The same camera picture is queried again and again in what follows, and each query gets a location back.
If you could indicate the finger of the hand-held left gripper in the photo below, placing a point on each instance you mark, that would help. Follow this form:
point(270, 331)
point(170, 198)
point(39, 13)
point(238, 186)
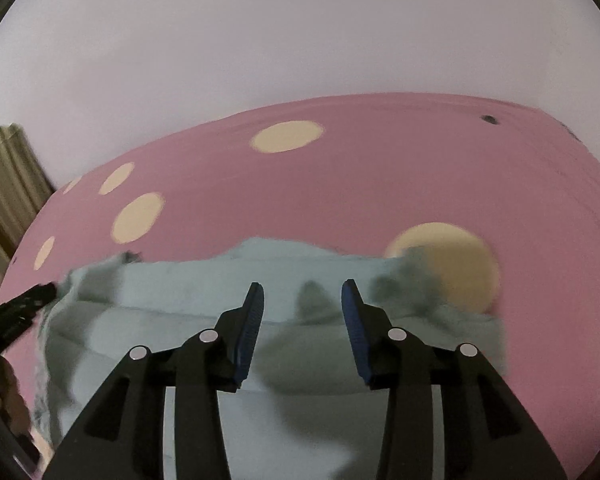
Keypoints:
point(25, 305)

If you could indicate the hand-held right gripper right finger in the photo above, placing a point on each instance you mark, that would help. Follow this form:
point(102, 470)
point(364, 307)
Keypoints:
point(356, 332)

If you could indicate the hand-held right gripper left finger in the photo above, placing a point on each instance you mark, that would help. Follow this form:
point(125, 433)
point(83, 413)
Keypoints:
point(249, 332)

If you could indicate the light blue quilted jacket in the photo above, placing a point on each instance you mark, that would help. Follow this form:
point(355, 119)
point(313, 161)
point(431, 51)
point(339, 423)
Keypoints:
point(180, 310)

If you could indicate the person's left forearm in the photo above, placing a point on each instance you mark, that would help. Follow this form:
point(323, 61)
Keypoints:
point(7, 400)

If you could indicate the pink polka dot bed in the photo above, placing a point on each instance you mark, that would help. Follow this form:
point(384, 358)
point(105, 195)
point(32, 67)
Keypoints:
point(355, 170)

